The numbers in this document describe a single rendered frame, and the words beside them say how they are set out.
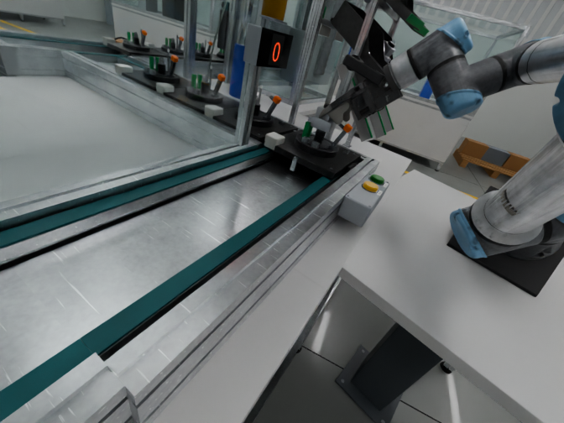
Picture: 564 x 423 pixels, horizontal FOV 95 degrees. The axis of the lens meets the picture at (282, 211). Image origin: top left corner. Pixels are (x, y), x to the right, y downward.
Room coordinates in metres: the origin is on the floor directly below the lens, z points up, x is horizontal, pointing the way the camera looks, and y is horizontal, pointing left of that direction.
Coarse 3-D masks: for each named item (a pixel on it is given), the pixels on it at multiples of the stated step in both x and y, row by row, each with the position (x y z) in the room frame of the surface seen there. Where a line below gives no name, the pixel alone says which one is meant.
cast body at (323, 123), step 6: (318, 108) 0.80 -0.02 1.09; (318, 114) 0.80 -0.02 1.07; (312, 120) 0.80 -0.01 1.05; (318, 120) 0.80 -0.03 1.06; (324, 120) 0.79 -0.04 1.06; (330, 120) 0.80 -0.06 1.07; (312, 126) 0.80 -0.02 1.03; (318, 126) 0.79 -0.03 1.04; (324, 126) 0.79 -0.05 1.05; (330, 126) 0.78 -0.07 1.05; (330, 132) 0.79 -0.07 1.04
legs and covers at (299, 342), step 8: (336, 280) 0.69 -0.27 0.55; (328, 296) 0.73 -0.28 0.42; (320, 304) 0.70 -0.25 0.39; (320, 312) 0.82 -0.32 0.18; (312, 320) 0.70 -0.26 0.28; (304, 328) 0.71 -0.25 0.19; (304, 336) 0.68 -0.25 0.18; (296, 344) 0.63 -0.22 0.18; (288, 352) 0.58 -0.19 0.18; (296, 352) 0.69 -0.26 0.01; (288, 360) 0.56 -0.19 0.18; (280, 368) 0.52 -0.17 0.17; (280, 376) 0.49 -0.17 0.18; (272, 384) 0.45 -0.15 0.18; (264, 392) 0.42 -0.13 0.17; (264, 400) 0.40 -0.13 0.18; (256, 408) 0.37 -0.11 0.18; (248, 416) 0.34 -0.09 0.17; (256, 416) 0.35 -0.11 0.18
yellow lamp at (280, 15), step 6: (264, 0) 0.67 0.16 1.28; (270, 0) 0.66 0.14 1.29; (276, 0) 0.66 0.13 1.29; (282, 0) 0.67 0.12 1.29; (264, 6) 0.67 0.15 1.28; (270, 6) 0.66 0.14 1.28; (276, 6) 0.66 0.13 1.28; (282, 6) 0.67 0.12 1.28; (264, 12) 0.66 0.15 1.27; (270, 12) 0.66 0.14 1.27; (276, 12) 0.66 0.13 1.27; (282, 12) 0.67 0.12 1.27; (276, 18) 0.67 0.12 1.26; (282, 18) 0.68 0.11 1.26
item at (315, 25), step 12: (324, 0) 1.07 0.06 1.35; (360, 0) 1.37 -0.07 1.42; (372, 0) 1.00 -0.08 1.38; (372, 12) 1.00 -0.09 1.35; (312, 24) 1.07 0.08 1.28; (396, 24) 1.30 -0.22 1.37; (312, 36) 1.07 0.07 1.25; (360, 36) 1.00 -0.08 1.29; (312, 48) 1.07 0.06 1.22; (360, 48) 1.00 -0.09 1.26; (300, 72) 1.07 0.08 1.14; (336, 72) 1.37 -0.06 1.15; (348, 72) 1.00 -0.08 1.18; (300, 84) 1.07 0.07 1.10; (336, 84) 1.38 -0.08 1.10; (348, 84) 1.00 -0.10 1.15; (300, 96) 1.08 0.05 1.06; (348, 144) 1.30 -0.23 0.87
